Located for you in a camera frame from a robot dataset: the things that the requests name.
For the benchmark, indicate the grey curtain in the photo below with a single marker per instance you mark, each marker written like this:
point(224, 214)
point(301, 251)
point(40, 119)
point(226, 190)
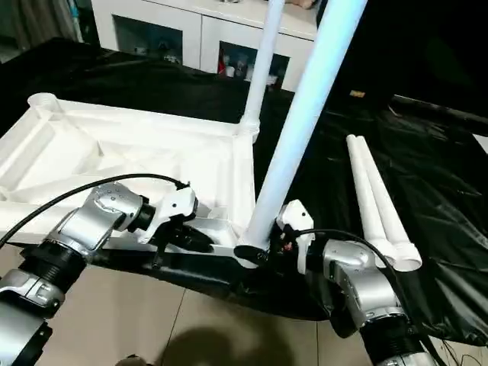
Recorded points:
point(38, 19)

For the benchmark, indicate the black mat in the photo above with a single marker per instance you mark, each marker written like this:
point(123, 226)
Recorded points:
point(438, 190)

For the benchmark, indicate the white cabinet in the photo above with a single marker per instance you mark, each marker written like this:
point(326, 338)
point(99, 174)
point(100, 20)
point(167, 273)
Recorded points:
point(190, 26)

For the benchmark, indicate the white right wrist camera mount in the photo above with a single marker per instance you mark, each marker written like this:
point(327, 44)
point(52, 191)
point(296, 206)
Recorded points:
point(297, 217)

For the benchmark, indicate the white plastic table top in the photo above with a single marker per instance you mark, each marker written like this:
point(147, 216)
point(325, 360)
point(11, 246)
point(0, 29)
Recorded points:
point(114, 129)

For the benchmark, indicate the white flat board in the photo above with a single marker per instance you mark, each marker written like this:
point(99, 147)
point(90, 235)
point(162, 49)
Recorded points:
point(482, 143)

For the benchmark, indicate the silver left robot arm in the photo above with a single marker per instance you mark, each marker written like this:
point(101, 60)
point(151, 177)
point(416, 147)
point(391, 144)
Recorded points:
point(95, 217)

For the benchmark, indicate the small yellow label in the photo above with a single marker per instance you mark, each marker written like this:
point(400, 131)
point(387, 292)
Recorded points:
point(358, 94)

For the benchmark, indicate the dark robot foot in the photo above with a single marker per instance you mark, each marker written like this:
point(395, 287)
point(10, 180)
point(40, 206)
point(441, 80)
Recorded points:
point(127, 361)

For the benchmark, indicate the white plastic table leg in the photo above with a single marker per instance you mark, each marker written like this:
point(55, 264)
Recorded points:
point(305, 114)
point(389, 213)
point(366, 198)
point(263, 68)

